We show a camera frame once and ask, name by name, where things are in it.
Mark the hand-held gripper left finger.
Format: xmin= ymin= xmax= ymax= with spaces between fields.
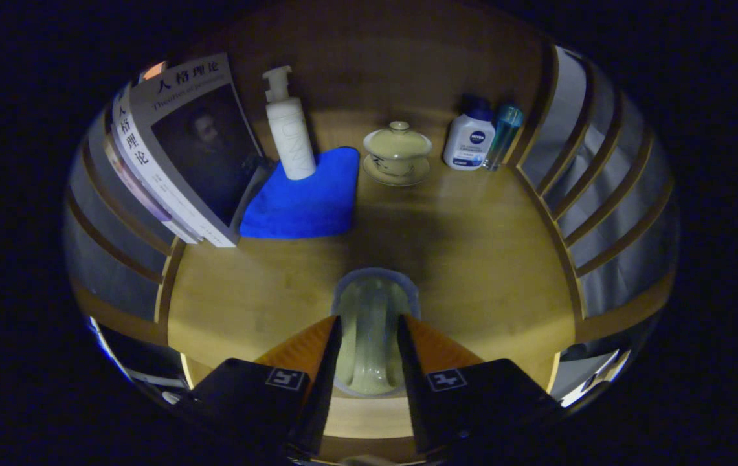
xmin=191 ymin=315 xmax=344 ymax=461

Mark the wooden countertop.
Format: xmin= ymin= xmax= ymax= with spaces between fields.
xmin=167 ymin=107 xmax=580 ymax=441

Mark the pale green handled scrub sponge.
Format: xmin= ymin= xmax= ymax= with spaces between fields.
xmin=331 ymin=267 xmax=421 ymax=397

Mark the folded blue cloth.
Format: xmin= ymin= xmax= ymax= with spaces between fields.
xmin=240 ymin=146 xmax=361 ymax=240

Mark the teal slim bottle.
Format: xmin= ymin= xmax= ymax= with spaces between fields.
xmin=482 ymin=104 xmax=525 ymax=172

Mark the thick white book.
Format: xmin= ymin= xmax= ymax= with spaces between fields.
xmin=110 ymin=53 xmax=266 ymax=248

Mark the white lotion bottle blue cap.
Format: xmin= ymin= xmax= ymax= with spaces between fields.
xmin=443 ymin=96 xmax=497 ymax=172

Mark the thin purple book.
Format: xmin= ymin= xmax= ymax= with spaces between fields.
xmin=102 ymin=139 xmax=198 ymax=245

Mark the white pump bottle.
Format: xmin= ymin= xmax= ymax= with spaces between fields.
xmin=262 ymin=65 xmax=318 ymax=181

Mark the wooden cabinet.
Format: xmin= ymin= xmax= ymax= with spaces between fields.
xmin=65 ymin=0 xmax=677 ymax=463

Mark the cream lidded teacup with saucer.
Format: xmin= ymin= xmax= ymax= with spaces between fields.
xmin=363 ymin=121 xmax=433 ymax=188

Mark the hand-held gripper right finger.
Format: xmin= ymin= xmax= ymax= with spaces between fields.
xmin=396 ymin=314 xmax=561 ymax=457

